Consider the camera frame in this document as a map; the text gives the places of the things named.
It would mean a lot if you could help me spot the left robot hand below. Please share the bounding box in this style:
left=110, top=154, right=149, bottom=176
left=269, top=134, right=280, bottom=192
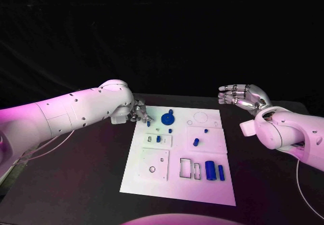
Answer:
left=126, top=99, right=154, bottom=124

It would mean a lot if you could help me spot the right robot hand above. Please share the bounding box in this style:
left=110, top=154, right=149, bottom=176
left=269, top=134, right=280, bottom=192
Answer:
left=217, top=84, right=273, bottom=116

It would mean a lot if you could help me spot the white task board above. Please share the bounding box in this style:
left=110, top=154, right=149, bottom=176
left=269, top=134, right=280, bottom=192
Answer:
left=118, top=105, right=237, bottom=207

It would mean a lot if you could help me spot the blue gear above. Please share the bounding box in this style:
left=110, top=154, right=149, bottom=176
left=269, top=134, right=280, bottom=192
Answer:
left=161, top=113, right=175, bottom=126

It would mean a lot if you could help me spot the large blue cylinder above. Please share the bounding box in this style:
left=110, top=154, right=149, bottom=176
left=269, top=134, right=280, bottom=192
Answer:
left=204, top=160, right=216, bottom=181

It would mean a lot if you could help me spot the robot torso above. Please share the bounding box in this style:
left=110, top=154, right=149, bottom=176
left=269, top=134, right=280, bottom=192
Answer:
left=121, top=213, right=253, bottom=225

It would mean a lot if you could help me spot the white cable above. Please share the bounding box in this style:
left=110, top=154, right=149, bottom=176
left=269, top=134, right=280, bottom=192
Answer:
left=295, top=159, right=324, bottom=221
left=10, top=130, right=76, bottom=167

